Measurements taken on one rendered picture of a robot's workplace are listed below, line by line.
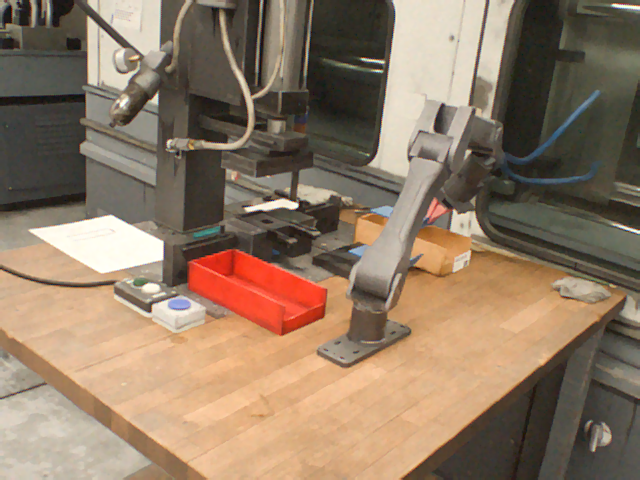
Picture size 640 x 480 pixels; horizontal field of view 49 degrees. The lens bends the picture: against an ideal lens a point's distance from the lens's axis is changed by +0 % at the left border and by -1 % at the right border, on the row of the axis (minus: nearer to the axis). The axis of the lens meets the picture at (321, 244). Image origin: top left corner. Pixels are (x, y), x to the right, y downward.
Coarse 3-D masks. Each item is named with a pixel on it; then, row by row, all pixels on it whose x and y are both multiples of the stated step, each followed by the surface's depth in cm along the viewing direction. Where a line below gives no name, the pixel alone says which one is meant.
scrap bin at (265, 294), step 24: (192, 264) 135; (216, 264) 141; (240, 264) 143; (264, 264) 139; (192, 288) 136; (216, 288) 132; (240, 288) 127; (264, 288) 140; (288, 288) 136; (312, 288) 132; (240, 312) 129; (264, 312) 124; (288, 312) 131; (312, 312) 128
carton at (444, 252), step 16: (368, 224) 167; (384, 224) 178; (368, 240) 168; (416, 240) 159; (432, 240) 170; (448, 240) 167; (464, 240) 164; (432, 256) 157; (448, 256) 168; (464, 256) 163; (432, 272) 158; (448, 272) 159
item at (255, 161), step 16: (208, 128) 157; (224, 128) 154; (240, 128) 150; (256, 128) 155; (272, 128) 147; (256, 144) 148; (272, 144) 145; (288, 144) 145; (304, 144) 148; (224, 160) 146; (240, 160) 143; (256, 160) 141; (272, 160) 144; (288, 160) 148; (304, 160) 152; (240, 176) 149; (256, 176) 141; (272, 176) 150
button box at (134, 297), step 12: (0, 264) 137; (24, 276) 134; (144, 276) 133; (120, 288) 128; (132, 288) 128; (168, 288) 130; (120, 300) 129; (132, 300) 126; (144, 300) 124; (156, 300) 125; (144, 312) 125
